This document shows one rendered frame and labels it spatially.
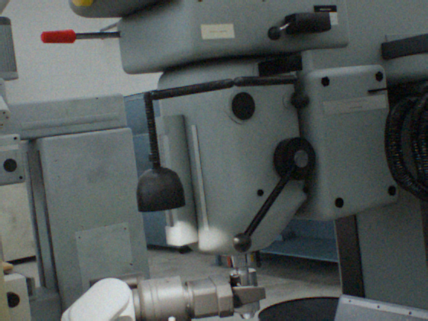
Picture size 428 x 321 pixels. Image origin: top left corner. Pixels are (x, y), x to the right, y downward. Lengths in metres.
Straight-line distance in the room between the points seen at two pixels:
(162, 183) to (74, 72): 9.94
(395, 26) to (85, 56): 9.83
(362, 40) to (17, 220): 8.53
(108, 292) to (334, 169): 0.43
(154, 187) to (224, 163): 0.13
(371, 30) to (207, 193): 0.43
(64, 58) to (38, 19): 0.67
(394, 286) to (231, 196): 0.51
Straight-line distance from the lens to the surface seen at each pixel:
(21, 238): 9.65
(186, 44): 1.07
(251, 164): 1.12
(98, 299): 1.18
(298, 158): 1.14
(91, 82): 11.04
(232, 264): 1.22
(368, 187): 1.27
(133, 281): 1.25
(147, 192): 1.04
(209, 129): 1.11
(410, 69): 1.38
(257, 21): 1.13
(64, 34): 1.19
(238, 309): 1.24
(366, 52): 1.30
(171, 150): 1.13
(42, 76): 10.76
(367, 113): 1.27
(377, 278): 1.54
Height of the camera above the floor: 1.53
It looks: 3 degrees down
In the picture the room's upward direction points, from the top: 7 degrees counter-clockwise
